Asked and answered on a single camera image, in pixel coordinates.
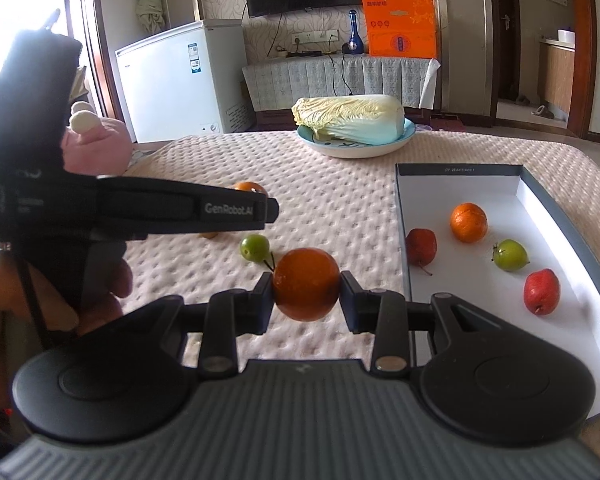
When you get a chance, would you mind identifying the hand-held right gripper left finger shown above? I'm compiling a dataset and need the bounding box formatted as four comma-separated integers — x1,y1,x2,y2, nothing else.
125,271,277,380

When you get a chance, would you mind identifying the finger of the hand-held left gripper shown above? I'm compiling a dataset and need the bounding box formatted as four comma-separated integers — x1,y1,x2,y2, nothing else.
252,196,281,227

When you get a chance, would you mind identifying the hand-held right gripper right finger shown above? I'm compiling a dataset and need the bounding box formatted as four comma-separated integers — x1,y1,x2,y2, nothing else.
339,270,506,380

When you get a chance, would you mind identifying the orange mandarin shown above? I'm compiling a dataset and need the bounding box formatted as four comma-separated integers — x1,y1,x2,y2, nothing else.
272,248,342,321
232,181,268,198
450,202,489,244

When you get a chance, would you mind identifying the grey cardboard box white inside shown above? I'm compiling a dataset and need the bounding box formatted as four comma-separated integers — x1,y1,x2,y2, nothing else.
395,162,600,423

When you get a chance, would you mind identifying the small red apple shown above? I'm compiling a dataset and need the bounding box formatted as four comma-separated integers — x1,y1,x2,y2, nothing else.
523,268,561,316
406,228,438,276

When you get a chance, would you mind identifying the person's left hand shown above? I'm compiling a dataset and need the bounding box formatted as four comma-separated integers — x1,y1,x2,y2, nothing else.
0,250,134,408

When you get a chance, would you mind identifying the green jujube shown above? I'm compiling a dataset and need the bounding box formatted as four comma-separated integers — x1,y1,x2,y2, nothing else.
240,233,277,271
491,239,530,272

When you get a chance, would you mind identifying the quilted pink blanket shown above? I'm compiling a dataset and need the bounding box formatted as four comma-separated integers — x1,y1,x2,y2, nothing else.
80,130,600,361

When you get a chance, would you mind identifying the pink plush toy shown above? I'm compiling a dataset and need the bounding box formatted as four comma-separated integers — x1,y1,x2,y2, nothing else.
62,101,133,177

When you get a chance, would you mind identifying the light blue plate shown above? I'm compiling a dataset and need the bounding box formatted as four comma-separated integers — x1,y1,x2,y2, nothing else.
296,119,416,159

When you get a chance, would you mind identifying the napa cabbage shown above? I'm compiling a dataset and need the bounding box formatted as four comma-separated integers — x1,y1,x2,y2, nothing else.
291,94,406,145

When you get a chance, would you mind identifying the white chest freezer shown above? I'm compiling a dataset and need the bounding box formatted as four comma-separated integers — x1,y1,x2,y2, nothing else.
115,19,255,144

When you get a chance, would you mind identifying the cloth-covered tv stand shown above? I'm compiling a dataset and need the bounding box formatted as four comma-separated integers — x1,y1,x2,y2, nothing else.
242,54,441,111

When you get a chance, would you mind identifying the blue glass bottle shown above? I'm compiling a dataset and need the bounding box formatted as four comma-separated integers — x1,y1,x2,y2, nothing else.
347,9,365,56

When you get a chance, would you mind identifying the orange gift box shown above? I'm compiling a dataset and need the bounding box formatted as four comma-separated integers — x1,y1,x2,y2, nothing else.
361,0,438,59

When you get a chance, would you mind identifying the dark wooden door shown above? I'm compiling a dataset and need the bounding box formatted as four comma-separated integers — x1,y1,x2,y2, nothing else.
490,0,521,103

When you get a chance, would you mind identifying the wooden cabinet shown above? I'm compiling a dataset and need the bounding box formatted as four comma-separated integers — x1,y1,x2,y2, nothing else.
536,35,576,121

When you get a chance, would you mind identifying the black television cable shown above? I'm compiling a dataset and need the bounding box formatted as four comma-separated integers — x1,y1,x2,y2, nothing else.
267,10,287,56

